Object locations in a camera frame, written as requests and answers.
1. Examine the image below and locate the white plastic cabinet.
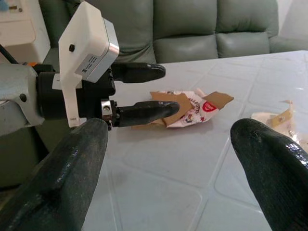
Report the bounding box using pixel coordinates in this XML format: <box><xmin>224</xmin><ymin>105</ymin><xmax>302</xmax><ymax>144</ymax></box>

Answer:
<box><xmin>0</xmin><ymin>0</ymin><xmax>51</xmax><ymax>65</ymax></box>

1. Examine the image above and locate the crumpled torn wrapper scrap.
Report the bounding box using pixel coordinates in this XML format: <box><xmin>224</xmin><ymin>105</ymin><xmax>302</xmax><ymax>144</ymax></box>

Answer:
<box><xmin>250</xmin><ymin>100</ymin><xmax>308</xmax><ymax>145</ymax></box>

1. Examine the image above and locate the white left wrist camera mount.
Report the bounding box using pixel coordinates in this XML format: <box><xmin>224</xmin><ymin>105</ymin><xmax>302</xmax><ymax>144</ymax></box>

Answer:
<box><xmin>57</xmin><ymin>1</ymin><xmax>120</xmax><ymax>128</ymax></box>

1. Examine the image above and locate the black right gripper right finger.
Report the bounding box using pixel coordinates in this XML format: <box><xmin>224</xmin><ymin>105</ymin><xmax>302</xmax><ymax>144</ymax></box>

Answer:
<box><xmin>230</xmin><ymin>118</ymin><xmax>308</xmax><ymax>231</ymax></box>

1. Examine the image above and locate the printed torn cardboard wrapper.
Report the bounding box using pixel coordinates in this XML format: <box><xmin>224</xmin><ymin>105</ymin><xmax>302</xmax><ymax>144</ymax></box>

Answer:
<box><xmin>131</xmin><ymin>88</ymin><xmax>234</xmax><ymax>130</ymax></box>

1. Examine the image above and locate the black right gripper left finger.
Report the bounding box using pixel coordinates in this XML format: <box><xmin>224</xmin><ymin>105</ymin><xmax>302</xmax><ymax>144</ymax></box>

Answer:
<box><xmin>0</xmin><ymin>117</ymin><xmax>109</xmax><ymax>231</ymax></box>

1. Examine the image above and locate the green leather sofa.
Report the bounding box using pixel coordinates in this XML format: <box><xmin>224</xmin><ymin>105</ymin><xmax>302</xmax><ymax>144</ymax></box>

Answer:
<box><xmin>0</xmin><ymin>0</ymin><xmax>308</xmax><ymax>190</ymax></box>

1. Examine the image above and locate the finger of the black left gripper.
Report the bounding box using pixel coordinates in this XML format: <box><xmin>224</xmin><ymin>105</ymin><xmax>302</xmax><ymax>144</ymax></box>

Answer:
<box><xmin>111</xmin><ymin>62</ymin><xmax>167</xmax><ymax>84</ymax></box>
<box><xmin>112</xmin><ymin>100</ymin><xmax>180</xmax><ymax>128</ymax></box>

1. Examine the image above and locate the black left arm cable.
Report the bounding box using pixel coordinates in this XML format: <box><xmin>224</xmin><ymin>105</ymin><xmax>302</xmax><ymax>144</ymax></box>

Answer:
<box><xmin>0</xmin><ymin>44</ymin><xmax>19</xmax><ymax>65</ymax></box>

